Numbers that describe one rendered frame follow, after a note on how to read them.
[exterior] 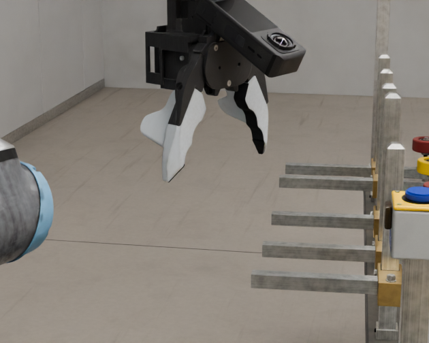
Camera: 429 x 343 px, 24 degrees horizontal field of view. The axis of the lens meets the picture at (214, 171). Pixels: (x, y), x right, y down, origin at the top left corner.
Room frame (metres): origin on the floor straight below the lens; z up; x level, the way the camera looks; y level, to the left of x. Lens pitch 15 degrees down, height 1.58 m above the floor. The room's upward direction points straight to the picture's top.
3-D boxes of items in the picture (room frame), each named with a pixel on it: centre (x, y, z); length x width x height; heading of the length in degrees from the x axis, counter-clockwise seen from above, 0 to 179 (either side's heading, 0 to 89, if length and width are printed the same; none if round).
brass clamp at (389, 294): (1.90, -0.36, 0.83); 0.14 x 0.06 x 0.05; 172
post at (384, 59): (2.91, -0.50, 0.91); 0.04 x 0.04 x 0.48; 82
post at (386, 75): (2.67, -0.47, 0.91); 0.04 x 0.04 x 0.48; 82
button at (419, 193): (1.19, -0.26, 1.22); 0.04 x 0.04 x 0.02
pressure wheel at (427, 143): (2.86, -0.63, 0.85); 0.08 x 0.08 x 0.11
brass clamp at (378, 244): (2.15, -0.39, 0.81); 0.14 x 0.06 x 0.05; 172
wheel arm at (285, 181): (2.64, -0.40, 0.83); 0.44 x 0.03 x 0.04; 82
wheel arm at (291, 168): (2.88, -0.43, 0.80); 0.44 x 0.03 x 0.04; 82
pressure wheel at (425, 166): (2.61, -0.59, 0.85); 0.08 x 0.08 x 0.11
